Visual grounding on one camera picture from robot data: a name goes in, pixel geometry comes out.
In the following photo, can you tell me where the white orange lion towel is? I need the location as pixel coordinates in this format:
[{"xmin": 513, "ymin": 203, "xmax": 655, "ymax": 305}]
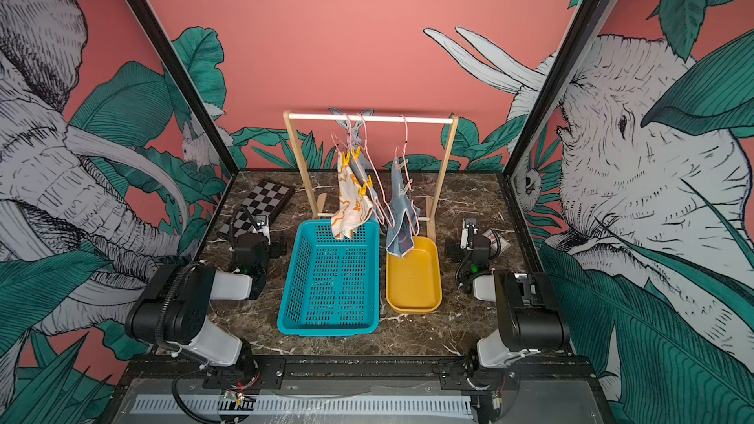
[{"xmin": 331, "ymin": 157, "xmax": 373, "ymax": 239}]

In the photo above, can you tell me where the pink wire hanger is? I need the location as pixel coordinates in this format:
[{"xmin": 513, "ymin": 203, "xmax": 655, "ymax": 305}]
[{"xmin": 334, "ymin": 120, "xmax": 373, "ymax": 169}]

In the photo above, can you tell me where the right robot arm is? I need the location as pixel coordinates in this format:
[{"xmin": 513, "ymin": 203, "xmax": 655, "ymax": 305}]
[{"xmin": 442, "ymin": 235, "xmax": 569, "ymax": 392}]

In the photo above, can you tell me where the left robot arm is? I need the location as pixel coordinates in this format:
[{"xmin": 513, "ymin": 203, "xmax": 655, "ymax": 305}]
[{"xmin": 125, "ymin": 233, "xmax": 288, "ymax": 393}]

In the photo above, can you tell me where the pink hanger right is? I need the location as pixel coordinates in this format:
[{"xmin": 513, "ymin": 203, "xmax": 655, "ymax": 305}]
[{"xmin": 398, "ymin": 115, "xmax": 419, "ymax": 237}]

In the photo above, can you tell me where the pink hanger middle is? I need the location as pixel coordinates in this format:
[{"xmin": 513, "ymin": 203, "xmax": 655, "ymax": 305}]
[{"xmin": 355, "ymin": 109, "xmax": 389, "ymax": 228}]

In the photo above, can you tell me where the checkered chess board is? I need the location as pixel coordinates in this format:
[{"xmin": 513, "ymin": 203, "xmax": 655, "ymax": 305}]
[{"xmin": 218, "ymin": 180, "xmax": 296, "ymax": 241}]

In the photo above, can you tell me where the yellow plastic tray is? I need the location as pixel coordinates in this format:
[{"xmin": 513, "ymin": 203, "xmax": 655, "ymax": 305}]
[{"xmin": 386, "ymin": 237, "xmax": 443, "ymax": 314}]

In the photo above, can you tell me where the wooden clothes rack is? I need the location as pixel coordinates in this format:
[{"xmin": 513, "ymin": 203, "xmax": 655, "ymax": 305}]
[{"xmin": 283, "ymin": 110, "xmax": 459, "ymax": 243}]

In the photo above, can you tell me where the blue towel right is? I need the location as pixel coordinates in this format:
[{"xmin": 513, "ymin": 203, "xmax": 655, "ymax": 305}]
[{"xmin": 386, "ymin": 158, "xmax": 420, "ymax": 258}]

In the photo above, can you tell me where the teal plastic basket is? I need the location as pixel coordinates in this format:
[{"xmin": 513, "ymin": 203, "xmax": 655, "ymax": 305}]
[{"xmin": 277, "ymin": 219, "xmax": 381, "ymax": 337}]

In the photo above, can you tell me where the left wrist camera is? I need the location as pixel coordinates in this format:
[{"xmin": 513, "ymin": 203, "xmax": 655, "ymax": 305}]
[{"xmin": 251, "ymin": 215, "xmax": 271, "ymax": 243}]

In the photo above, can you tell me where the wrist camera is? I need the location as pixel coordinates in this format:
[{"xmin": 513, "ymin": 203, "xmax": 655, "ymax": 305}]
[
  {"xmin": 251, "ymin": 215, "xmax": 271, "ymax": 243},
  {"xmin": 459, "ymin": 218, "xmax": 478, "ymax": 249}
]

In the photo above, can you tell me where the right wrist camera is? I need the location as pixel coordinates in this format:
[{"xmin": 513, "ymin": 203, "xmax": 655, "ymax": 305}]
[{"xmin": 459, "ymin": 218, "xmax": 478, "ymax": 249}]

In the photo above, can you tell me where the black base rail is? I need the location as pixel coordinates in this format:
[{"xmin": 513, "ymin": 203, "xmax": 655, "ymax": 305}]
[{"xmin": 117, "ymin": 355, "xmax": 600, "ymax": 395}]

